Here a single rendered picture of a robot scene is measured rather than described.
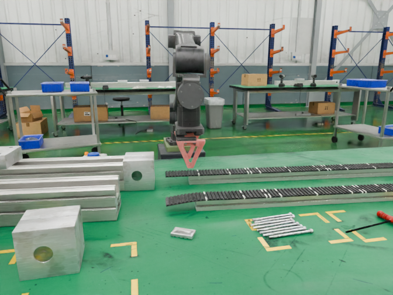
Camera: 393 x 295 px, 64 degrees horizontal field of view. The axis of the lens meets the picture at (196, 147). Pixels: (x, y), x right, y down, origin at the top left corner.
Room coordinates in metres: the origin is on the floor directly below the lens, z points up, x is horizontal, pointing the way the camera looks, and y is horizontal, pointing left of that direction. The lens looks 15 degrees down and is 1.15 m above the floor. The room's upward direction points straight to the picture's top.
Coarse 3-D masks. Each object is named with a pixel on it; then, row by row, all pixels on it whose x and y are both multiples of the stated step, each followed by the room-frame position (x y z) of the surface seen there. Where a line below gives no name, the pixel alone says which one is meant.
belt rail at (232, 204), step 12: (384, 192) 0.81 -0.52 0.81; (204, 204) 0.75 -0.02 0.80; (216, 204) 0.76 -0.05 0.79; (228, 204) 0.77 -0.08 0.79; (240, 204) 0.76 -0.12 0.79; (252, 204) 0.77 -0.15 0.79; (264, 204) 0.77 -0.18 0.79; (276, 204) 0.77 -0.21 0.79; (288, 204) 0.78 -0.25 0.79; (300, 204) 0.78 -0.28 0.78; (312, 204) 0.79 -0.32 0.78
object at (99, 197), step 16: (80, 176) 0.78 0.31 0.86; (96, 176) 0.78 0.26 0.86; (112, 176) 0.78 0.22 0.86; (0, 192) 0.67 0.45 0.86; (16, 192) 0.67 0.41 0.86; (32, 192) 0.68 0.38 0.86; (48, 192) 0.68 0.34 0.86; (64, 192) 0.68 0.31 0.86; (80, 192) 0.69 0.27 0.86; (96, 192) 0.69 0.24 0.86; (112, 192) 0.70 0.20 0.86; (0, 208) 0.67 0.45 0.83; (16, 208) 0.67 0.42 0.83; (32, 208) 0.67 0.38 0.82; (96, 208) 0.70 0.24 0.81; (112, 208) 0.70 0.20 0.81; (0, 224) 0.66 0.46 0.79; (16, 224) 0.67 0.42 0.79
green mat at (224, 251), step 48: (144, 192) 0.88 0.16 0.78; (192, 192) 0.88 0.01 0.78; (0, 240) 0.61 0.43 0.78; (96, 240) 0.61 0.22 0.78; (144, 240) 0.61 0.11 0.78; (192, 240) 0.61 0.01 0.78; (240, 240) 0.61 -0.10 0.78; (288, 240) 0.61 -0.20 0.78; (0, 288) 0.46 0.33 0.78; (48, 288) 0.46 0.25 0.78; (96, 288) 0.46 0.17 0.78; (144, 288) 0.46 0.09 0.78; (192, 288) 0.46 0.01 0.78; (240, 288) 0.46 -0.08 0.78; (288, 288) 0.46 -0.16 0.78; (336, 288) 0.46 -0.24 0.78; (384, 288) 0.46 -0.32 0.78
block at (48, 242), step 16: (48, 208) 0.57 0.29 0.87; (64, 208) 0.57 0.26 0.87; (80, 208) 0.58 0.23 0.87; (32, 224) 0.50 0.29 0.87; (48, 224) 0.50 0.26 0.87; (64, 224) 0.50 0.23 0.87; (80, 224) 0.56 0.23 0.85; (16, 240) 0.48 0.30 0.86; (32, 240) 0.48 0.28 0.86; (48, 240) 0.49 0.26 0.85; (64, 240) 0.49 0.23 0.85; (80, 240) 0.54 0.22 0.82; (16, 256) 0.47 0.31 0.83; (32, 256) 0.48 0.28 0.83; (48, 256) 0.49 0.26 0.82; (64, 256) 0.49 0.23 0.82; (80, 256) 0.52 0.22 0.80; (32, 272) 0.48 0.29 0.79; (48, 272) 0.49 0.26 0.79; (64, 272) 0.49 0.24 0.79
